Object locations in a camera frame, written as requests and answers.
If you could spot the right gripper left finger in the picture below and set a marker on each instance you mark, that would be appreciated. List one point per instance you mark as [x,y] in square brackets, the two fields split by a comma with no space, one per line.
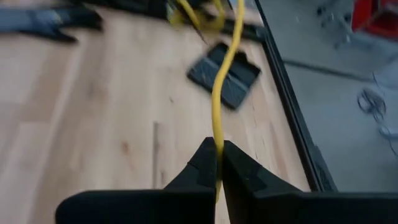
[155,208]

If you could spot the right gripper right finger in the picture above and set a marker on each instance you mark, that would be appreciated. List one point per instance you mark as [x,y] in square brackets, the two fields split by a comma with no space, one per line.
[295,208]

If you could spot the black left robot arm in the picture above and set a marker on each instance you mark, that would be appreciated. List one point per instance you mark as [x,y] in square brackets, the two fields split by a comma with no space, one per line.
[46,25]

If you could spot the open black bit case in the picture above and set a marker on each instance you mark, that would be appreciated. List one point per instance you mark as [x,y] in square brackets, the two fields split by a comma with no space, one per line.
[202,73]

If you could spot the metal rack with red bins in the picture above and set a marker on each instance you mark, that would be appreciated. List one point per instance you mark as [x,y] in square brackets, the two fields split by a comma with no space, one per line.
[373,18]

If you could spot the black metal table frame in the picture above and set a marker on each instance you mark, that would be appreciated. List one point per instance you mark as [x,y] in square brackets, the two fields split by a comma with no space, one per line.
[297,112]

